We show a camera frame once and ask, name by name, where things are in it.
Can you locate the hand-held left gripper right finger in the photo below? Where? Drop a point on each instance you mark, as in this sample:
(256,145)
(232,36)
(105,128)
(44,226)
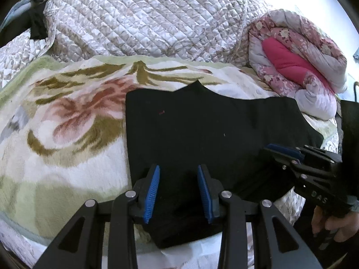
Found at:
(206,196)

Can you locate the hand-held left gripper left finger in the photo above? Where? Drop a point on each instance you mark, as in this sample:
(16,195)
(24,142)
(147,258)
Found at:
(151,193)

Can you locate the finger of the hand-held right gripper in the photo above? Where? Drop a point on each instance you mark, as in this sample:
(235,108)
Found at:
(283,149)
(280,159)

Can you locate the black pants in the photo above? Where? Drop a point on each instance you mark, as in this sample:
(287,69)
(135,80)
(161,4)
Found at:
(196,134)

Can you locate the person's right hand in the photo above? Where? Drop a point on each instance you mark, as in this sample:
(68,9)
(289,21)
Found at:
(339,227)

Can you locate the pink floral comforter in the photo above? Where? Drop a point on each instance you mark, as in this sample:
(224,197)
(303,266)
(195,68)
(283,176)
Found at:
(317,101)

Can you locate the floral fleece blanket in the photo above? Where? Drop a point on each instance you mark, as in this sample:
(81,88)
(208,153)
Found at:
(70,123)

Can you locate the quilted beige bedspread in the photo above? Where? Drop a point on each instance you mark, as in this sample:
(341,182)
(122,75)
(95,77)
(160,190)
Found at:
(140,19)

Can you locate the black garment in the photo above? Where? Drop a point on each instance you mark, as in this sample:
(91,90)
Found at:
(38,25)

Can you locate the pale blue cloth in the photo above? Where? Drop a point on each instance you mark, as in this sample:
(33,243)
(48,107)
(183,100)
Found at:
(16,11)

